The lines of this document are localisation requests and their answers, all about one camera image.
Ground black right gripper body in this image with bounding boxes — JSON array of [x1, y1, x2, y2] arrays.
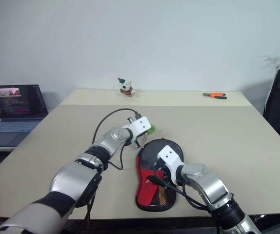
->
[[154, 158, 174, 187]]

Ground red and black pouch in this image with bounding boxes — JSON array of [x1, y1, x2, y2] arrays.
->
[[134, 137, 185, 212]]

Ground small white plush toy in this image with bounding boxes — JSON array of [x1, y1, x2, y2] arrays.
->
[[117, 77, 136, 98]]

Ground open grey laptop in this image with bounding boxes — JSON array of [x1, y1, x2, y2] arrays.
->
[[0, 84, 49, 148]]

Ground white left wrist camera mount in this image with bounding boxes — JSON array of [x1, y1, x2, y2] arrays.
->
[[122, 116, 151, 140]]

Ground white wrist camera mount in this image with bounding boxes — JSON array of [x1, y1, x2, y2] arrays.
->
[[122, 116, 151, 140], [157, 145, 185, 172]]

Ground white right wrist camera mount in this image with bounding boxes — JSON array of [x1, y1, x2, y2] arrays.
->
[[157, 145, 185, 172]]

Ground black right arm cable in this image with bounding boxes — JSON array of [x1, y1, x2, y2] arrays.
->
[[146, 175, 222, 234]]

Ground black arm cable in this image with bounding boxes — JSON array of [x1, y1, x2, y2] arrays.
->
[[92, 108, 142, 171], [80, 175, 101, 234], [146, 175, 222, 234]]

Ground orange handled pliers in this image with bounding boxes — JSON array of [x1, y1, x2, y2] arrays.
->
[[202, 92, 228, 99]]

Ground black left upper arm cable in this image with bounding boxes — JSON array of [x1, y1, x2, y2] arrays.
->
[[80, 175, 101, 234]]

